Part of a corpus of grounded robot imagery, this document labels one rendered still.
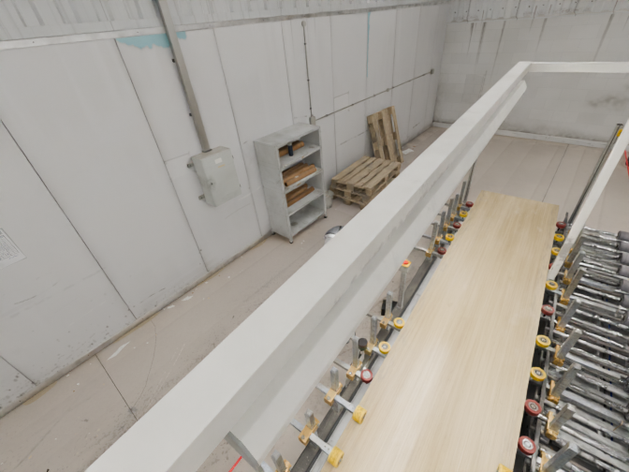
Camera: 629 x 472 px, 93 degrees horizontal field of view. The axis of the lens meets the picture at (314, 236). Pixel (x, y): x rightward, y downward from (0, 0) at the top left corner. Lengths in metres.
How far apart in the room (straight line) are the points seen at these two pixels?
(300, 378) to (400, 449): 1.56
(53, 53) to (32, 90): 0.33
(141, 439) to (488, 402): 2.03
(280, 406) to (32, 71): 3.12
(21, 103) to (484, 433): 3.82
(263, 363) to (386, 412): 1.70
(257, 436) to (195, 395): 0.11
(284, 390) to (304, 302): 0.13
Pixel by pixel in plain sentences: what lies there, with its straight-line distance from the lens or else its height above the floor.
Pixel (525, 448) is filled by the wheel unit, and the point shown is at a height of 0.91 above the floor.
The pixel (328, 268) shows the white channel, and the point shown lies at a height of 2.46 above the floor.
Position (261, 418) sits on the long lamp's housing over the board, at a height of 2.38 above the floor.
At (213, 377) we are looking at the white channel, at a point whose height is 2.46.
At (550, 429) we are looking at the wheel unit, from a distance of 2.36.
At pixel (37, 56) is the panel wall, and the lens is 3.33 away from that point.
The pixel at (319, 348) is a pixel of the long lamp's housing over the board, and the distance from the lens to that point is 0.52.
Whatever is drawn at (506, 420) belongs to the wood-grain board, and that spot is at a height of 0.90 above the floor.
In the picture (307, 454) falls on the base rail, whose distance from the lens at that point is 2.22.
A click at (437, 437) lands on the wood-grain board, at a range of 2.08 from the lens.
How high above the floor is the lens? 2.81
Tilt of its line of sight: 36 degrees down
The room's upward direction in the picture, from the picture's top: 6 degrees counter-clockwise
